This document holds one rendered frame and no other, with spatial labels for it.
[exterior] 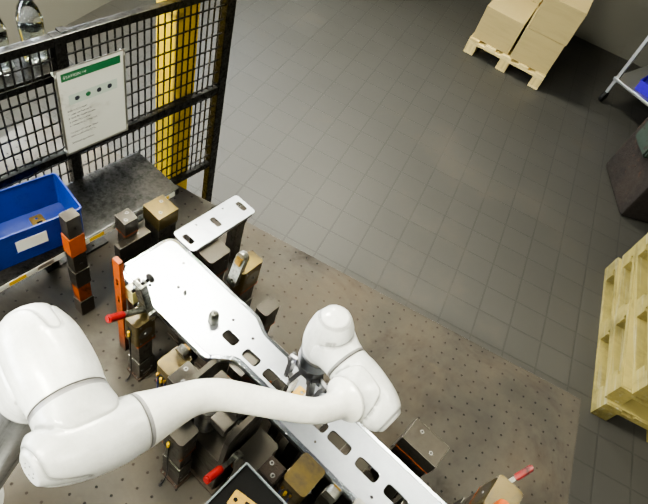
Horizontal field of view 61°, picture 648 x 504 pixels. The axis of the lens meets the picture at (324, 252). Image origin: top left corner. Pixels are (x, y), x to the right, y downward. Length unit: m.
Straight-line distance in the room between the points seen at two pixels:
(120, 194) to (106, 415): 1.08
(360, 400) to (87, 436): 0.53
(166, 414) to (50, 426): 0.18
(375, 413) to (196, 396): 0.38
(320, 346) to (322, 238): 2.08
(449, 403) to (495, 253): 1.76
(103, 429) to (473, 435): 1.46
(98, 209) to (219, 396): 0.98
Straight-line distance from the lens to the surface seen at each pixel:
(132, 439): 0.99
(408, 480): 1.64
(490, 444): 2.16
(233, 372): 1.65
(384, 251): 3.36
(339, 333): 1.21
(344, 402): 1.18
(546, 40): 5.36
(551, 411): 2.36
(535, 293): 3.69
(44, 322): 1.05
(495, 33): 5.45
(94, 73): 1.78
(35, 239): 1.75
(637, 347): 3.45
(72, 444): 0.96
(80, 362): 1.01
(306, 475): 1.47
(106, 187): 1.96
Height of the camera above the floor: 2.47
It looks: 50 degrees down
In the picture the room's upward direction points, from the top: 22 degrees clockwise
